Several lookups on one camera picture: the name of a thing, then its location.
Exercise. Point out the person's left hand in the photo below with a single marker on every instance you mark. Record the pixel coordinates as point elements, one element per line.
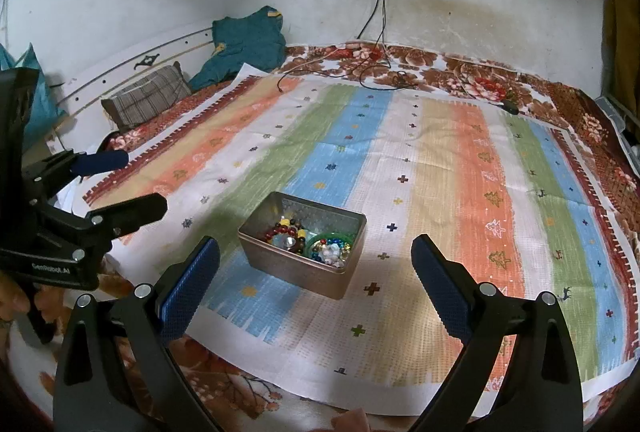
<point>10,299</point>

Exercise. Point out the yellow cloth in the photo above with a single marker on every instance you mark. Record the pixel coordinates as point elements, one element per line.
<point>622,26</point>

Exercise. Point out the teal garment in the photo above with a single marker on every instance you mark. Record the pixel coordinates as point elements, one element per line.
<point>245,41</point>

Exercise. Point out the small black device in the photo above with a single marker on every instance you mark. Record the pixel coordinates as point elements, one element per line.
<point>510,106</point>

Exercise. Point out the green jade bangle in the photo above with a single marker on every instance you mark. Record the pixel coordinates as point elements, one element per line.
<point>312,239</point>

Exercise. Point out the striped grey pillow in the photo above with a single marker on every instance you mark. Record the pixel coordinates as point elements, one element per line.
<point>145,96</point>

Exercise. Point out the clear crystal ornament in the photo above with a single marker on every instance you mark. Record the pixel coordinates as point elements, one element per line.
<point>289,240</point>

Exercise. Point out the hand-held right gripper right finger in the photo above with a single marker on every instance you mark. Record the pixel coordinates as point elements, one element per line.
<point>442,287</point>

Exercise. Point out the white headboard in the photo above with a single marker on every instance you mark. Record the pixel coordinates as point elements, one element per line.
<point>100,71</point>

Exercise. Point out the metal tin box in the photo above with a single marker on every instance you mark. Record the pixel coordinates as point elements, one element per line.
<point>300,274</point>

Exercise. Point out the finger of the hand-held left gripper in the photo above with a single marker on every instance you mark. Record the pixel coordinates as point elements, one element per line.
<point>100,161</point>
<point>135,212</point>

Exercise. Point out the striped pastel mat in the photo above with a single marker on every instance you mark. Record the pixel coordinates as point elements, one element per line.
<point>450,161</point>

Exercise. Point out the brown floral blanket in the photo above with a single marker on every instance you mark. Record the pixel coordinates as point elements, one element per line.
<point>450,71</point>

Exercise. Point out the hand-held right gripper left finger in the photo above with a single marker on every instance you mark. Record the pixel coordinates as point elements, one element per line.
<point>192,292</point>

